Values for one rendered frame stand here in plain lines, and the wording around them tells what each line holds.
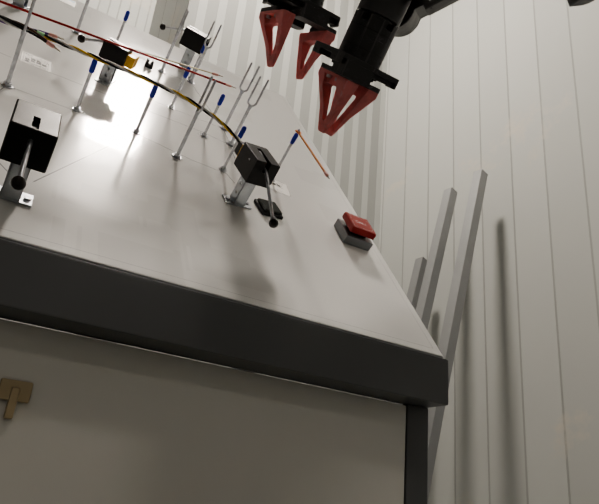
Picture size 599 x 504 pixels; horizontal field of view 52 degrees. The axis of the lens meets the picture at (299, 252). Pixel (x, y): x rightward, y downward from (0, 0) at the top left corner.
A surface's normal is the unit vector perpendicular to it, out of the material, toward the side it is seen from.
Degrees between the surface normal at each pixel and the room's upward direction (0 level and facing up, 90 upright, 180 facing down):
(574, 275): 90
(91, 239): 53
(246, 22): 90
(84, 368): 90
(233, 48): 90
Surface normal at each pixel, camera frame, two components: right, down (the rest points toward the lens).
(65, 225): 0.48, -0.77
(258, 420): 0.53, -0.29
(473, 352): -0.78, -0.31
